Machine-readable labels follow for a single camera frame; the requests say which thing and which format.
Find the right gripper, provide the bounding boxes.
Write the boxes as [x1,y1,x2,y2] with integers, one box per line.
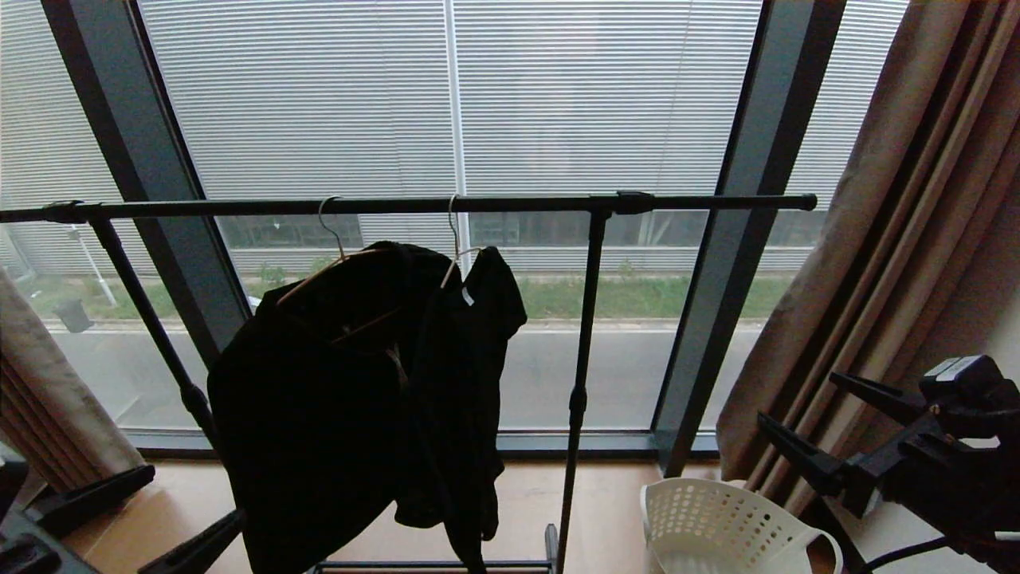
[757,372,985,519]

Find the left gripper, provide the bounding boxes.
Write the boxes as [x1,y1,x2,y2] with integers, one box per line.
[0,465,246,574]

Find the black shorts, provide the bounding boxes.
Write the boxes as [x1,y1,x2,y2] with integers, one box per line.
[207,242,447,574]

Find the pink clothes hanger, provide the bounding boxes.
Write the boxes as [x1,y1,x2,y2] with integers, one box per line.
[441,194,484,289]
[275,196,399,344]

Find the black garment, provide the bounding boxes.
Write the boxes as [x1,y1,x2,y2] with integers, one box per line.
[394,246,528,574]

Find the white laundry basket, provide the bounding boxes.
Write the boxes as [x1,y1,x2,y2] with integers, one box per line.
[640,477,844,574]

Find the black clothes rack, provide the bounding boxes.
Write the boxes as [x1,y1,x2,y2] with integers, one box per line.
[0,191,819,574]

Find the beige curtain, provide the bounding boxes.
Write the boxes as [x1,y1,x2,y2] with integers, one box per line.
[716,0,1020,519]
[0,267,146,491]

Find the window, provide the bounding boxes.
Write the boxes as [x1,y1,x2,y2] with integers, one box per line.
[0,0,909,459]

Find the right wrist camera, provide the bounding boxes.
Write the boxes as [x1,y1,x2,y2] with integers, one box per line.
[919,355,1020,441]

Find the black cable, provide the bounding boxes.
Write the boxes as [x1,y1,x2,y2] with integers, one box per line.
[857,536,957,574]

